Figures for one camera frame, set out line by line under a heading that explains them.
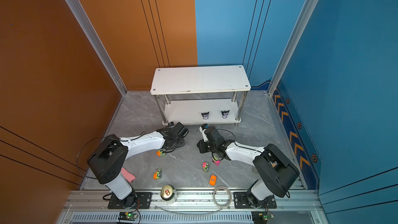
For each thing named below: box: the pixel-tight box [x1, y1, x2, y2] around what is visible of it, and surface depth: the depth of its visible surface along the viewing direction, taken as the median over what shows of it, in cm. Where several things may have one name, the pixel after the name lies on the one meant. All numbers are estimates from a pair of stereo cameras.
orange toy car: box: [209, 174, 218, 186], surface depth 79 cm
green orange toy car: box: [155, 149, 167, 157], surface depth 88 cm
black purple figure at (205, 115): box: [201, 111, 210, 121], surface depth 96 cm
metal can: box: [160, 184, 175, 201], surface depth 68 cm
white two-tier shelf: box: [150, 64, 252, 126], surface depth 85 cm
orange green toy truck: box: [153, 168, 163, 180], surface depth 81 cm
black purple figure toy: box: [220, 109, 230, 119], surface depth 96 cm
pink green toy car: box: [202, 161, 210, 173], surface depth 84 cm
